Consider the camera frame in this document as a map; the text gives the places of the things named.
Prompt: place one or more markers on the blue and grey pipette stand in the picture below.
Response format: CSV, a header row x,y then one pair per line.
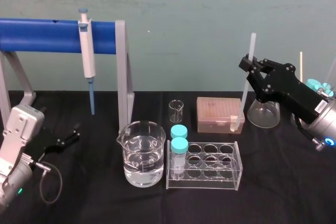
x,y
52,36

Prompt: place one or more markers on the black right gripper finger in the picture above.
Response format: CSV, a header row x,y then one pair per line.
x,y
245,64
256,82

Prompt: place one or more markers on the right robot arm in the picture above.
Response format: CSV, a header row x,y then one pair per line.
x,y
324,121

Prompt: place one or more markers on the brown pipette tip box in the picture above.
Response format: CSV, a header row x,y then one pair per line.
x,y
215,115

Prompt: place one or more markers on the translucent white stirring rod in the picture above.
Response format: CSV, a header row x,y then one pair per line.
x,y
249,51

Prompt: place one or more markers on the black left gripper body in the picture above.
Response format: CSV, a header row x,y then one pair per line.
x,y
51,149

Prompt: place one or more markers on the teal capped sample tube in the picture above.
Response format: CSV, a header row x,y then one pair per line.
x,y
179,150
179,131

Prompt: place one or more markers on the thin pale stick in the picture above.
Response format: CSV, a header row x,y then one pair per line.
x,y
301,66

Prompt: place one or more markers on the white and blue pipette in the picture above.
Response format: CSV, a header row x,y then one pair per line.
x,y
87,56

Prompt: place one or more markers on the clear acrylic tube rack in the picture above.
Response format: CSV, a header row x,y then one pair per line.
x,y
215,166

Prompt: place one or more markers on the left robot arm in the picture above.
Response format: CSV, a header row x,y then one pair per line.
x,y
15,129

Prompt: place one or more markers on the large glass beaker with water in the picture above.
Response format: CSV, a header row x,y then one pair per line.
x,y
143,155

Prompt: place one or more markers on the small empty glass beaker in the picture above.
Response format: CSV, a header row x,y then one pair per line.
x,y
176,111

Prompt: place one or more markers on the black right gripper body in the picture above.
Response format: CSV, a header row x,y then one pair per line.
x,y
288,90

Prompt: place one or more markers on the teal capped bottle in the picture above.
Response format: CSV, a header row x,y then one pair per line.
x,y
326,88

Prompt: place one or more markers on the black table cloth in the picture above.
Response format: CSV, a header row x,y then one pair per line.
x,y
105,203

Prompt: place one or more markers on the clear glass conical flask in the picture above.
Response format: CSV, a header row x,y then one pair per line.
x,y
263,115

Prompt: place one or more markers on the blue capped bottle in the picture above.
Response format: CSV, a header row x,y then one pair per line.
x,y
312,83

